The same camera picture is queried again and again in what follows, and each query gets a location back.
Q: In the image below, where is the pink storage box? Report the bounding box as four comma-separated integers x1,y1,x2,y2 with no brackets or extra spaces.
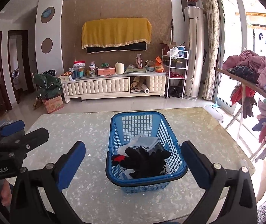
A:
97,68,116,76

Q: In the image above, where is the white paper roll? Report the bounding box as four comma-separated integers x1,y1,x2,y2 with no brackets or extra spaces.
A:
141,84,150,94

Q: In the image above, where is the white floor air conditioner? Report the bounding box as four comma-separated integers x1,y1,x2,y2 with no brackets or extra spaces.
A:
183,6,204,100

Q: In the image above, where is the wooden clothes drying rack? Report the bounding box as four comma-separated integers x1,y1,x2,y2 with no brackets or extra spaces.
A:
214,67,266,161

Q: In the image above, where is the blue plastic basket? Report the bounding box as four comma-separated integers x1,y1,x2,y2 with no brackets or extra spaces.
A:
106,111,188,193

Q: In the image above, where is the grey blue cloth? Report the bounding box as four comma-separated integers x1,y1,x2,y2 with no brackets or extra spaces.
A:
117,135,160,156

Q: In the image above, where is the printed cardboard box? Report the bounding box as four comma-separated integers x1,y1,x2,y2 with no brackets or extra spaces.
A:
42,95,63,114

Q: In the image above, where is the yellow cloth covered television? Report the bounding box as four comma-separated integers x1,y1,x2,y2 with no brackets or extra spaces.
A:
81,18,152,54

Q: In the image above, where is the dark green bag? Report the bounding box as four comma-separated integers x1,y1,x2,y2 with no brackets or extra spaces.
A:
33,73,63,100

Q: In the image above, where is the beige patterned curtain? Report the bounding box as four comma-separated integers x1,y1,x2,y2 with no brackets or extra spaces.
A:
201,0,220,100

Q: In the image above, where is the cream cylindrical container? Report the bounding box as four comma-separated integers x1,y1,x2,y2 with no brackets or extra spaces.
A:
115,62,124,74

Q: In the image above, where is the pink clothes pile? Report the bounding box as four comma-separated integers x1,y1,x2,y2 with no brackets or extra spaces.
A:
222,50,266,88

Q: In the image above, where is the black dragon plush toy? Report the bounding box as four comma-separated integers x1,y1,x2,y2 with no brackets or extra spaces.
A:
112,147,171,179

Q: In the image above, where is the orange bag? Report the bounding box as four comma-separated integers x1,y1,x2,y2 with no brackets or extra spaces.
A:
154,56,164,73

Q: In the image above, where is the blue round wall clock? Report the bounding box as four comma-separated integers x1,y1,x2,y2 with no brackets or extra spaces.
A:
42,8,52,19

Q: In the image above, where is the cream tufted tv cabinet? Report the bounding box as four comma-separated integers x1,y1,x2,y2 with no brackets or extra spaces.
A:
62,72,166,103

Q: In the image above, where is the person's left hand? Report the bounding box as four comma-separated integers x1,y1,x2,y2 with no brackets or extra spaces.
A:
0,179,12,207

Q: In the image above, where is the white metal shelf rack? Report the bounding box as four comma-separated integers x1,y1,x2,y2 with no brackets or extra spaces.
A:
162,46,188,99

